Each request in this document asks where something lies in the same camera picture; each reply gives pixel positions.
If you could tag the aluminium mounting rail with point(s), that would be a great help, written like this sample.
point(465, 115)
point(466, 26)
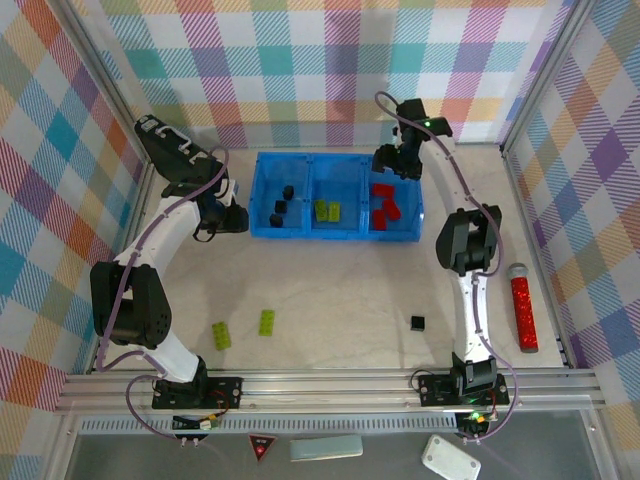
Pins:
point(325, 390)

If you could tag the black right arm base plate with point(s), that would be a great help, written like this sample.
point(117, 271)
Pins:
point(432, 390)

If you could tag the white plastic card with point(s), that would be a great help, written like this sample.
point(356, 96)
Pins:
point(325, 447)

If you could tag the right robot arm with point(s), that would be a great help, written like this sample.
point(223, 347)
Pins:
point(470, 310)

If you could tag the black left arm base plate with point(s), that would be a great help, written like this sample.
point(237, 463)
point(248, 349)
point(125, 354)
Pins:
point(227, 390)

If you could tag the aluminium frame post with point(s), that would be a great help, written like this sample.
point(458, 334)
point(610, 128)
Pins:
point(545, 70)
point(107, 82)

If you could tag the red triangle sticker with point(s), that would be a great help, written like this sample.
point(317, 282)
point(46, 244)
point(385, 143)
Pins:
point(261, 446)

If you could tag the aluminium side rail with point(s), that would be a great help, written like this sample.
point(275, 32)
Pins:
point(135, 215)
point(531, 225)

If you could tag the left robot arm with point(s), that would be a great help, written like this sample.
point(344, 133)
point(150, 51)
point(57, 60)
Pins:
point(160, 235)

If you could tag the red glitter tube grey cap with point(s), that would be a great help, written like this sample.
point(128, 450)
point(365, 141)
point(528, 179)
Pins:
point(524, 310)

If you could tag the black carrying case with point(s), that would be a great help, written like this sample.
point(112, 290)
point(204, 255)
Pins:
point(170, 155)

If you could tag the white rounded plate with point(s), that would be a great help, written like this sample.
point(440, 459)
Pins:
point(450, 457)

